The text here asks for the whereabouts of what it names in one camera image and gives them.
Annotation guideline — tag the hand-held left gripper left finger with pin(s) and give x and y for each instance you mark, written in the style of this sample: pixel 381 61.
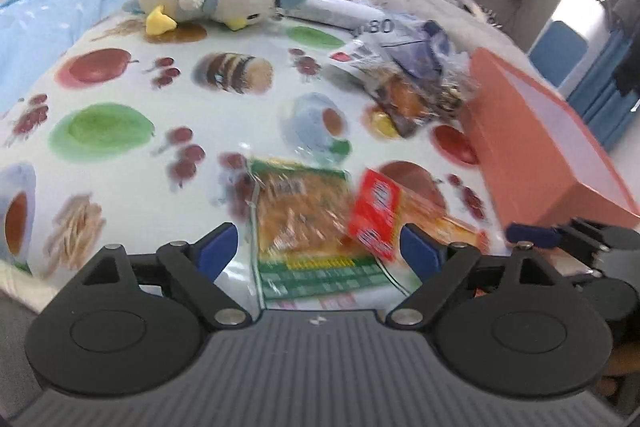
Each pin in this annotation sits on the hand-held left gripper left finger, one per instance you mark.
pixel 217 248

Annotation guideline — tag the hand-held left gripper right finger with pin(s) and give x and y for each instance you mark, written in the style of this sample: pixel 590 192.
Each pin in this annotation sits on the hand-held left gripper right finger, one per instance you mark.
pixel 419 251

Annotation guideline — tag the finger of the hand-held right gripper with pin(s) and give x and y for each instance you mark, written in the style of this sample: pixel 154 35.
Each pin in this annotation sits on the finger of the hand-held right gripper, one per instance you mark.
pixel 532 234

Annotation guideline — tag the red packet of brown sticks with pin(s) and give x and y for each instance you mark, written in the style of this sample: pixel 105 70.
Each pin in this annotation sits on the red packet of brown sticks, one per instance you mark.
pixel 377 214

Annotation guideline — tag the pink cardboard box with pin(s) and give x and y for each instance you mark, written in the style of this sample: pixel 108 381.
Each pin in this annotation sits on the pink cardboard box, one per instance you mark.
pixel 520 157

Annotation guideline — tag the green-edged orange snack packet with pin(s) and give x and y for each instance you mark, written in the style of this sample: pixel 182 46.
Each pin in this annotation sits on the green-edged orange snack packet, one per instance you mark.
pixel 300 217

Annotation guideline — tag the person's right hand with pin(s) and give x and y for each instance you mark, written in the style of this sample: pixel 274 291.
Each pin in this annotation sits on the person's right hand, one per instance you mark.
pixel 622 369

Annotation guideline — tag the fruit print sheet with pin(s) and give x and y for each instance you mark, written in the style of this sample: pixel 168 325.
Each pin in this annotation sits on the fruit print sheet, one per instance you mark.
pixel 150 167

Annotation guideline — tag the brown-orange snack packet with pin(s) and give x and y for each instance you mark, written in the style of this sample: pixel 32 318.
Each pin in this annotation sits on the brown-orange snack packet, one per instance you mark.
pixel 406 101

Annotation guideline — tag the dark brown snack packet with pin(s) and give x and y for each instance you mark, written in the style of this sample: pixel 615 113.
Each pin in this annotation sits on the dark brown snack packet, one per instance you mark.
pixel 452 99

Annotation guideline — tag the blue curtain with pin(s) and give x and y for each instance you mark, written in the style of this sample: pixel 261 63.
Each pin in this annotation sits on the blue curtain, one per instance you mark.
pixel 600 92

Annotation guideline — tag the blue chair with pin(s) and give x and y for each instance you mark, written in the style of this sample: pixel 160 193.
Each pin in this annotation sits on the blue chair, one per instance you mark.
pixel 557 52

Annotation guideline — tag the dark hanging clothes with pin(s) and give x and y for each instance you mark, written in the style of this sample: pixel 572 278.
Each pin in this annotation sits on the dark hanging clothes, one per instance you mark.
pixel 629 57

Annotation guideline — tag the red label snack packet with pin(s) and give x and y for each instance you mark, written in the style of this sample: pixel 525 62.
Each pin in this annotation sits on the red label snack packet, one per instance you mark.
pixel 350 59

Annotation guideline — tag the clear plastic bag blue print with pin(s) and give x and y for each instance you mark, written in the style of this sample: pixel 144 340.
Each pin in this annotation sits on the clear plastic bag blue print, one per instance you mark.
pixel 425 47

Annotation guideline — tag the white rolled package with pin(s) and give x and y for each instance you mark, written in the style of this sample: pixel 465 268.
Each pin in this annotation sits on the white rolled package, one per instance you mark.
pixel 340 9

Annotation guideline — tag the light blue bed sheet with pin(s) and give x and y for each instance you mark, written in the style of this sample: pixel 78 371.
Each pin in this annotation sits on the light blue bed sheet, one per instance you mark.
pixel 45 22

